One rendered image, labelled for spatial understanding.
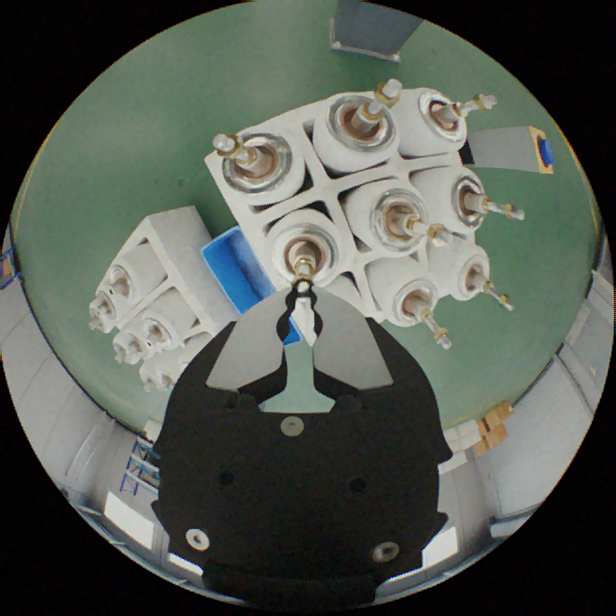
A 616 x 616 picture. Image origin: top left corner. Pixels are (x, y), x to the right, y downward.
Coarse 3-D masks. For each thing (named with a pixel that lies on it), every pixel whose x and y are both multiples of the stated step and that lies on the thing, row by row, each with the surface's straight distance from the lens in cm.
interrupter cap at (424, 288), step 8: (416, 280) 26; (424, 280) 26; (408, 288) 26; (416, 288) 26; (424, 288) 27; (432, 288) 28; (400, 296) 26; (408, 296) 27; (424, 296) 28; (432, 296) 29; (392, 304) 26; (400, 304) 27; (408, 304) 28; (432, 304) 30; (392, 312) 27; (400, 312) 27; (408, 312) 28; (400, 320) 28; (408, 320) 29; (416, 320) 30
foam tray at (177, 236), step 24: (168, 216) 44; (192, 216) 50; (144, 240) 44; (168, 240) 40; (192, 240) 45; (168, 264) 38; (192, 264) 42; (168, 288) 41; (192, 288) 39; (216, 288) 44; (216, 312) 42
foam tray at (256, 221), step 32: (288, 128) 29; (384, 160) 33; (416, 160) 33; (448, 160) 37; (224, 192) 30; (320, 192) 27; (256, 224) 28; (352, 256) 29; (384, 256) 31; (416, 256) 35
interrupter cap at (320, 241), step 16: (304, 224) 20; (288, 240) 20; (304, 240) 21; (320, 240) 20; (272, 256) 21; (288, 256) 21; (320, 256) 21; (336, 256) 21; (288, 272) 22; (320, 272) 21
